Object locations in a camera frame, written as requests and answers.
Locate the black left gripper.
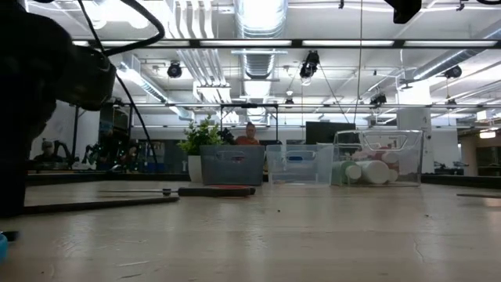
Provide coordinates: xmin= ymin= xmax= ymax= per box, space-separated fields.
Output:
xmin=0 ymin=3 xmax=75 ymax=219

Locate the pink paint bottle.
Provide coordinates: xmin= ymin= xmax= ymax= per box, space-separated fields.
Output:
xmin=351 ymin=146 xmax=401 ymax=183

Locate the white paint bottle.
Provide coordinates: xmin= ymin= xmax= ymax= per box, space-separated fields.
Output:
xmin=354 ymin=159 xmax=393 ymax=186

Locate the green paint bottle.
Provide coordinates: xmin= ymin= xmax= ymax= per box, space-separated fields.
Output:
xmin=331 ymin=159 xmax=362 ymax=186

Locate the person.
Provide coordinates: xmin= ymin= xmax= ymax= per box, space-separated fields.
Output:
xmin=234 ymin=121 xmax=261 ymax=146
xmin=33 ymin=139 xmax=66 ymax=164

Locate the black ceiling spotlight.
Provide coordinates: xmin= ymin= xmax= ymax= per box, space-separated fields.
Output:
xmin=444 ymin=64 xmax=463 ymax=80
xmin=167 ymin=61 xmax=183 ymax=79
xmin=369 ymin=92 xmax=388 ymax=107

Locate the overhead light bar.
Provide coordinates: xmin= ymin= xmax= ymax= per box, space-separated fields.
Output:
xmin=72 ymin=38 xmax=501 ymax=49

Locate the black computer monitor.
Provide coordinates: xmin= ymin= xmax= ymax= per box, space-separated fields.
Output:
xmin=305 ymin=121 xmax=357 ymax=146

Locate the tall clear plastic bin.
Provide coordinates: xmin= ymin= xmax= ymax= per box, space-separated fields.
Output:
xmin=331 ymin=129 xmax=425 ymax=187

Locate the green potted plant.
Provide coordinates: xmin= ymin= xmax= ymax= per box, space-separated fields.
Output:
xmin=177 ymin=114 xmax=225 ymax=183

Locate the small clear plastic bin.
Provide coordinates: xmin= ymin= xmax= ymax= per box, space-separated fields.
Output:
xmin=265 ymin=143 xmax=335 ymax=186

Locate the grey plastic bin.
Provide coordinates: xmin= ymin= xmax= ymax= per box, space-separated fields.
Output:
xmin=199 ymin=144 xmax=266 ymax=186

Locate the black overhead camera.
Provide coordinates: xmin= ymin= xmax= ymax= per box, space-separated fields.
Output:
xmin=299 ymin=49 xmax=321 ymax=86

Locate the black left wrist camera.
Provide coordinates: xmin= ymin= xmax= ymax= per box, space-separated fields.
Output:
xmin=54 ymin=45 xmax=117 ymax=112

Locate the thin black cable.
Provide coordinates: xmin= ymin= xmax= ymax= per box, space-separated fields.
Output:
xmin=114 ymin=73 xmax=160 ymax=166

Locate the silver ventilation duct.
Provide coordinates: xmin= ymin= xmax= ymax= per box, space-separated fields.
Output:
xmin=233 ymin=0 xmax=290 ymax=81

